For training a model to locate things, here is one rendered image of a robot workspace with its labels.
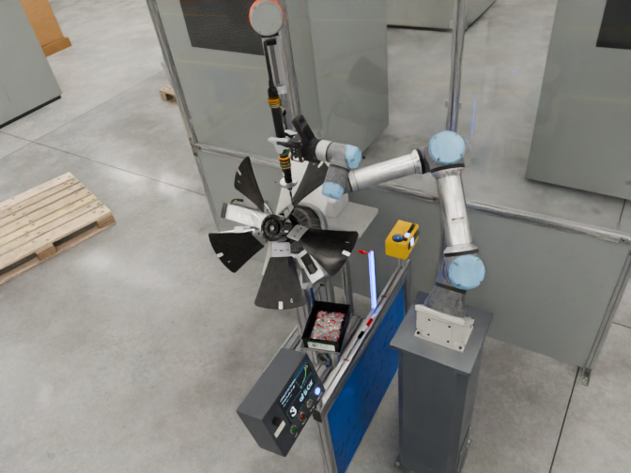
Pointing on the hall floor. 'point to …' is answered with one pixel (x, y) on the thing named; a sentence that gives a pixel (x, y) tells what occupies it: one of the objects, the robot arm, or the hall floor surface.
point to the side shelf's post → (346, 285)
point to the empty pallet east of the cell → (48, 221)
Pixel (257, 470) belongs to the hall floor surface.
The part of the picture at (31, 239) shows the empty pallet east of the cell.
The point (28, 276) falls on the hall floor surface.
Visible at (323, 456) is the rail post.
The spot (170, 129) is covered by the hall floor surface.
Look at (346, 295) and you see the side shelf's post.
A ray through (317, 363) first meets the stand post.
